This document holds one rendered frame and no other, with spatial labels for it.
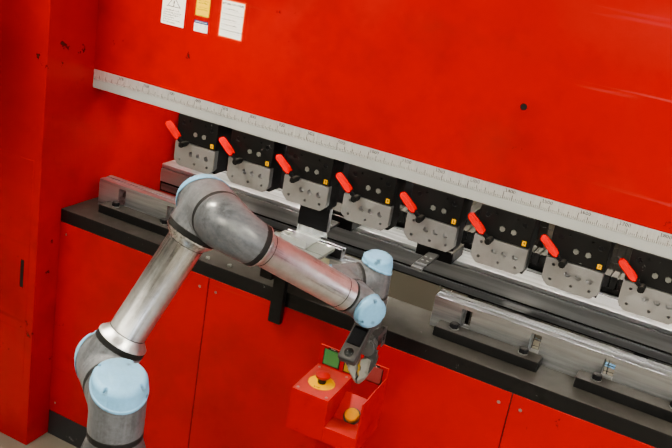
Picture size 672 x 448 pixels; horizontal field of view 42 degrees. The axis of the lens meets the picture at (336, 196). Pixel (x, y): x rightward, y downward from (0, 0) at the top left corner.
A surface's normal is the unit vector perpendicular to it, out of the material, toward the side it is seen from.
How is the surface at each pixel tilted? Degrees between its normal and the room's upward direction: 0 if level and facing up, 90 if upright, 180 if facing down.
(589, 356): 90
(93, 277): 90
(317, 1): 90
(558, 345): 90
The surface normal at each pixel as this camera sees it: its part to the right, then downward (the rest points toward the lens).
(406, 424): -0.44, 0.22
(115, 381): 0.22, -0.88
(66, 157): 0.88, 0.28
